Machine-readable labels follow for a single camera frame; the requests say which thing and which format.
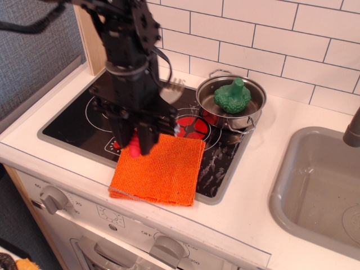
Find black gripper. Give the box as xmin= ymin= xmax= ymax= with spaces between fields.
xmin=90 ymin=66 xmax=179 ymax=155

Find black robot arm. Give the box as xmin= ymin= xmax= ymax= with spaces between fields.
xmin=71 ymin=1 xmax=178 ymax=155

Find orange knitted cloth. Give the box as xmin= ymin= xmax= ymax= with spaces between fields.
xmin=109 ymin=134 xmax=206 ymax=206

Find silver metal pot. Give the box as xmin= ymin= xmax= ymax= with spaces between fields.
xmin=196 ymin=70 xmax=267 ymax=134

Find green toy broccoli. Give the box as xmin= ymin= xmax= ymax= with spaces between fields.
xmin=214 ymin=78 xmax=251 ymax=114

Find grey left oven knob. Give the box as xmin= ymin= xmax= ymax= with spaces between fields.
xmin=40 ymin=186 xmax=69 ymax=215

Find grey oven knob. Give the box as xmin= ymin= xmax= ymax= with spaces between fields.
xmin=40 ymin=186 xmax=69 ymax=215
xmin=149 ymin=236 xmax=185 ymax=269

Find white toy oven front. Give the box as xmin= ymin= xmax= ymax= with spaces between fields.
xmin=17 ymin=172 xmax=270 ymax=269

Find grey right oven knob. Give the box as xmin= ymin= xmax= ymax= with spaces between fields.
xmin=149 ymin=236 xmax=185 ymax=269

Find orange black object at corner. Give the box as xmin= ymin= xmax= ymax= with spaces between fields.
xmin=1 ymin=253 xmax=40 ymax=270

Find grey plastic sink basin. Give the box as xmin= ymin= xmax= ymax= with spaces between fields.
xmin=269 ymin=127 xmax=359 ymax=260

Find grey faucet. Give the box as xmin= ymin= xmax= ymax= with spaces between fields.
xmin=343 ymin=107 xmax=360 ymax=147

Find grey oven door handle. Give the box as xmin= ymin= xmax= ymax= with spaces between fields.
xmin=78 ymin=236 xmax=147 ymax=269

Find black braided cable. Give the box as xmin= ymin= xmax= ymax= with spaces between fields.
xmin=0 ymin=2 xmax=67 ymax=34

